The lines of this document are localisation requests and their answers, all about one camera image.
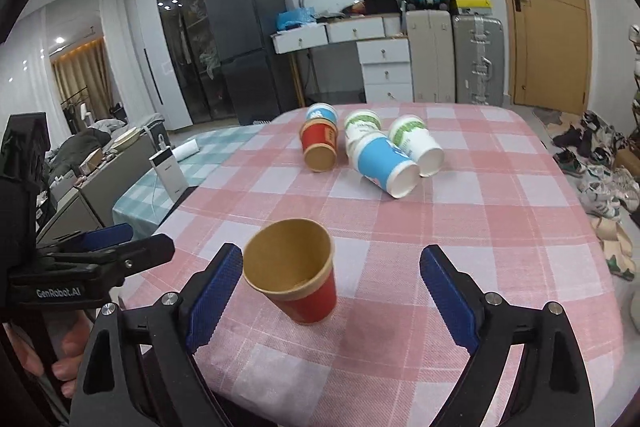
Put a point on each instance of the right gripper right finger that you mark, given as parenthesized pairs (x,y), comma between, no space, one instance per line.
(551,387)

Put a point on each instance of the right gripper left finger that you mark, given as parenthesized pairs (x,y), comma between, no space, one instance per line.
(139,369)

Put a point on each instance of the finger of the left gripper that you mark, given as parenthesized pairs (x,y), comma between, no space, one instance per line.
(85,242)

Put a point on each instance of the red paper cup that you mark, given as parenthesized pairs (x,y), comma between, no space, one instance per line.
(291,262)
(319,144)

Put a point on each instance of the blue paper cup far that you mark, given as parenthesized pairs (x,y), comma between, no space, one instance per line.
(322,110)

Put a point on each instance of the blue paper cup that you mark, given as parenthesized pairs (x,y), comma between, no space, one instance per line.
(386,165)
(322,110)

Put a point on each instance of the blue paper cup near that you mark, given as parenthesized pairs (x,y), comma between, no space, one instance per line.
(386,165)

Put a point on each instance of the green paper cup right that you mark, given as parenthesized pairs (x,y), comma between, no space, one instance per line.
(411,135)

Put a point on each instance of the green paper cup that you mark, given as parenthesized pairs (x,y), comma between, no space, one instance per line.
(411,135)
(358,124)

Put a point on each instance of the green paper cup left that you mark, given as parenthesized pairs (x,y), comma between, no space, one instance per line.
(358,124)

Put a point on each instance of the person's left hand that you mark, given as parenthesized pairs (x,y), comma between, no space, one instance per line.
(66,369)

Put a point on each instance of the grey low cabinet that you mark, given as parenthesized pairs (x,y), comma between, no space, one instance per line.
(89,206)

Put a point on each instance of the white power bank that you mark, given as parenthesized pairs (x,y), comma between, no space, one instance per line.
(170,174)

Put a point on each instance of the beige slippers pair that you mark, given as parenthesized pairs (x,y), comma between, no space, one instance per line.
(616,248)

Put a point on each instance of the pink checkered tablecloth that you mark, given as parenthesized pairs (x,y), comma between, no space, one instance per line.
(500,209)

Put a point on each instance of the black refrigerator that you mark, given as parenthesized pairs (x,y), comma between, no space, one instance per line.
(259,80)

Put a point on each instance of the glass display cabinet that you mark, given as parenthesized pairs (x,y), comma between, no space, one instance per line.
(195,60)

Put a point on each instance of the blue plastic bag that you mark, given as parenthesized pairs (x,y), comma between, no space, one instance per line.
(296,18)

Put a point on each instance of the white drawer desk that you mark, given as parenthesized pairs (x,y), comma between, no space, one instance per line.
(384,58)

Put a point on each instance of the silver suitcase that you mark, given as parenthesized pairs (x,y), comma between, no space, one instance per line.
(478,59)

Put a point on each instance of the beige suitcase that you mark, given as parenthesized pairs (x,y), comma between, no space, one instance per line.
(432,56)

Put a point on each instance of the wooden door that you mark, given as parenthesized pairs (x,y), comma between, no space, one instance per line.
(549,45)

